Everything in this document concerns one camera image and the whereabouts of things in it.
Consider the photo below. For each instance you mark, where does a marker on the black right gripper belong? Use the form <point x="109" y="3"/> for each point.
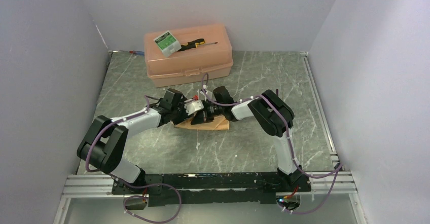
<point x="202" y="116"/>

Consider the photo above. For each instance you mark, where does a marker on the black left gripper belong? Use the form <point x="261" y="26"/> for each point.
<point x="185" y="113"/>

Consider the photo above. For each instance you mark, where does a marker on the peach satin napkin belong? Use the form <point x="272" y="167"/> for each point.
<point x="219" y="123"/>

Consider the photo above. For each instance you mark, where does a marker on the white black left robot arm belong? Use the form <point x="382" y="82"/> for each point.
<point x="103" y="145"/>

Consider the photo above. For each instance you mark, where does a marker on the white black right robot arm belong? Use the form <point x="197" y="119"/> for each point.
<point x="272" y="114"/>

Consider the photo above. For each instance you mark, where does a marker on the peach plastic storage box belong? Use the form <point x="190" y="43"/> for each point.
<point x="189" y="66"/>

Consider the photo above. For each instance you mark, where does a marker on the yellow black screwdriver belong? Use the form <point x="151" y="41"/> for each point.
<point x="194" y="44"/>

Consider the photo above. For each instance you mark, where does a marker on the green white small box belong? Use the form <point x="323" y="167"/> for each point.
<point x="167" y="43"/>

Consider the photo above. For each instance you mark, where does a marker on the red blue pen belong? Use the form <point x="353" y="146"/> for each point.
<point x="134" y="52"/>

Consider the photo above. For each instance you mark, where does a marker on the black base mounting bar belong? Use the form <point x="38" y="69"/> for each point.
<point x="207" y="188"/>

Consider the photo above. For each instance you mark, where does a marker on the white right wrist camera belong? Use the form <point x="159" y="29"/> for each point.
<point x="205" y="94"/>

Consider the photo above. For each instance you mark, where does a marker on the aluminium frame rail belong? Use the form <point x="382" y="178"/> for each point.
<point x="100" y="186"/>

